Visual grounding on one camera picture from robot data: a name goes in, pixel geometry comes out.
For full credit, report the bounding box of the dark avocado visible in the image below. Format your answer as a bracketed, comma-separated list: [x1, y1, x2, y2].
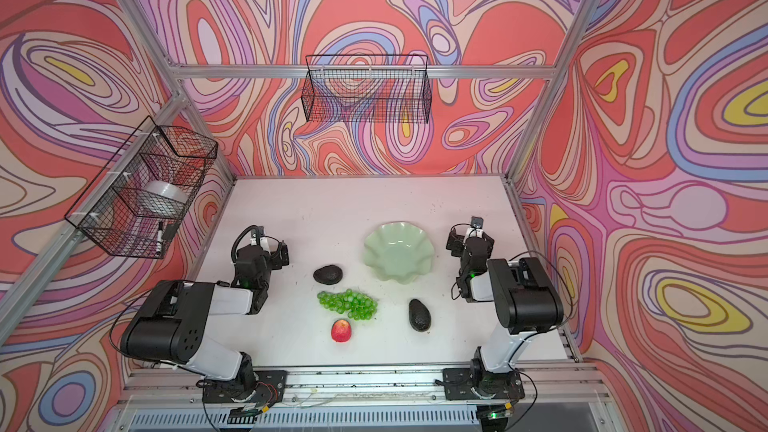
[408, 299, 432, 332]

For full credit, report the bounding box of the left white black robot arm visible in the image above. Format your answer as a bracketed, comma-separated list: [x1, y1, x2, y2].
[119, 244, 284, 389]

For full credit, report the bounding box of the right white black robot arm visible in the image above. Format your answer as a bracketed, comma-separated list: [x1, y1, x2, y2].
[447, 235, 565, 379]

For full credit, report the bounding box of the dark avocado near left arm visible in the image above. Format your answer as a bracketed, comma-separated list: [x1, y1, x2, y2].
[313, 264, 344, 286]

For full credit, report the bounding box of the light green scalloped fruit bowl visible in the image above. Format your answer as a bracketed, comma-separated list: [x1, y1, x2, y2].
[362, 222, 435, 285]

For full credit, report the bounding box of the red fake peach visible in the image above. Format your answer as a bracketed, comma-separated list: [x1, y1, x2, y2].
[331, 319, 352, 343]

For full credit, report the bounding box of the green fake grape bunch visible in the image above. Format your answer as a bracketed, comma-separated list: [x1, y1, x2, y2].
[317, 289, 378, 321]

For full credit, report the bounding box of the white roll in basket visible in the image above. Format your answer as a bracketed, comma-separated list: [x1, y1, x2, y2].
[143, 180, 188, 203]

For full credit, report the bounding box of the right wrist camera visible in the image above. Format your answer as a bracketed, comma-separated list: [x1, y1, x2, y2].
[446, 230, 465, 257]

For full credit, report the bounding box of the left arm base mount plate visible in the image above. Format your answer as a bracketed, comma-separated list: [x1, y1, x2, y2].
[196, 370, 288, 405]

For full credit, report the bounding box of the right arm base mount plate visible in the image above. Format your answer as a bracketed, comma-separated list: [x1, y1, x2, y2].
[435, 367, 526, 403]

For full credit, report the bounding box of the black wire basket left wall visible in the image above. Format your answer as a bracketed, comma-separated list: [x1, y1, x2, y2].
[64, 117, 218, 259]

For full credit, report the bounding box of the black wire basket wall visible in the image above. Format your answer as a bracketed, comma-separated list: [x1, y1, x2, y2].
[301, 53, 432, 124]
[64, 117, 218, 259]

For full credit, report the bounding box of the aluminium front rail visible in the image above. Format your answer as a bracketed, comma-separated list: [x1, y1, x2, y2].
[118, 361, 612, 407]

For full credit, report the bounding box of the black wire basket back wall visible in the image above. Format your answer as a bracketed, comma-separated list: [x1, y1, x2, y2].
[301, 53, 432, 124]

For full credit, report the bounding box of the aluminium corner frame post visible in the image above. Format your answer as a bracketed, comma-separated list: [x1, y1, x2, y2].
[89, 0, 236, 184]

